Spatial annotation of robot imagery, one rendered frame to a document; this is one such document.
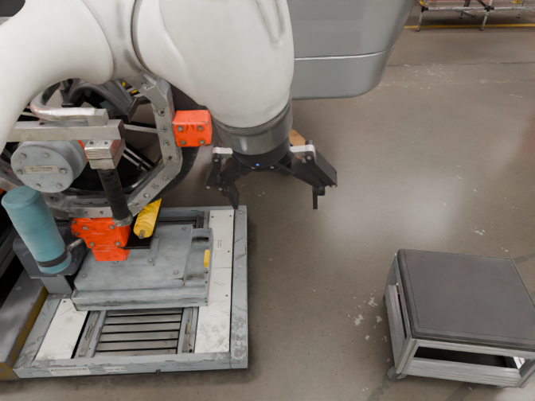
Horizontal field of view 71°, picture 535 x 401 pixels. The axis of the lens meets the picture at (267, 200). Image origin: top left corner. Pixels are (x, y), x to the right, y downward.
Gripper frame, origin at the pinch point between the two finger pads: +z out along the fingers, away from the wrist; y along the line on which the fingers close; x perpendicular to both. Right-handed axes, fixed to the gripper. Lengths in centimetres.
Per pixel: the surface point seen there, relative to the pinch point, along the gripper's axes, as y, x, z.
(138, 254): 62, -12, 75
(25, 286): 107, 1, 78
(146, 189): 41, -19, 33
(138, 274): 60, -5, 75
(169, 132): 30.3, -27.3, 18.0
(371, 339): -27, 12, 101
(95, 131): 35.7, -14.2, -1.1
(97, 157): 35.6, -9.7, 1.3
